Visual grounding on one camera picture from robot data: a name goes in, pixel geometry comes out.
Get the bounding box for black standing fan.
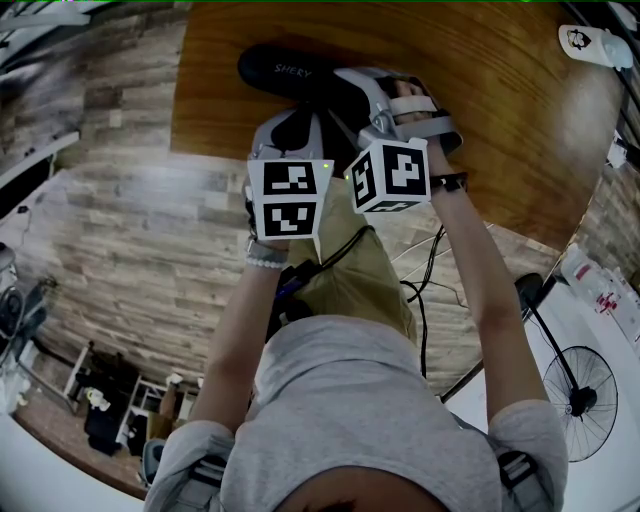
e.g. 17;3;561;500
513;271;620;465

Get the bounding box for grey harness strap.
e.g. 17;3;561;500
493;448;547;512
176;451;230;512

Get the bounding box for black glasses case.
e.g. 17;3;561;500
237;43;374;122

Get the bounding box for black waist recorder device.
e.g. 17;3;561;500
273;258;317;302

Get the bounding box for thick black hanging cable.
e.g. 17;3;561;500
399;224;470;380

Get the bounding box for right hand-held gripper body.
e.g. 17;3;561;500
343;69;465;216

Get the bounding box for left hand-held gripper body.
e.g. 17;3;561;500
243;146;336;242

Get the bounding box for person's grey shirt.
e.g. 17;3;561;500
147;314;570;512

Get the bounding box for brown wooden table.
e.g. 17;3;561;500
169;2;626;252

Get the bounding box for white bead bracelet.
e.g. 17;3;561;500
244;254;290;272

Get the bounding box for person's left forearm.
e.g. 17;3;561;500
191;238;290;437

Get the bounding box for white slipper with print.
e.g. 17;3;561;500
557;22;635;70

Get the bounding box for person's right hand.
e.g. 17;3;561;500
390;77;442;125

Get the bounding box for black wrist strap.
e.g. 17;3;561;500
429;171;470;195

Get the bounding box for grey wristband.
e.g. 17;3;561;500
243;236;290;259

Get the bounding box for person's khaki trousers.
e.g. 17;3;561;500
286;176;420;347

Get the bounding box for person's right forearm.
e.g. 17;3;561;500
426;139;547;437

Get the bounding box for black recorder cable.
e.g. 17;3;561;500
318;223;377;270

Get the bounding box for white desk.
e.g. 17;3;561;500
0;130;82;222

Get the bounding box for white packet with red print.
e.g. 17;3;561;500
559;243;640;347

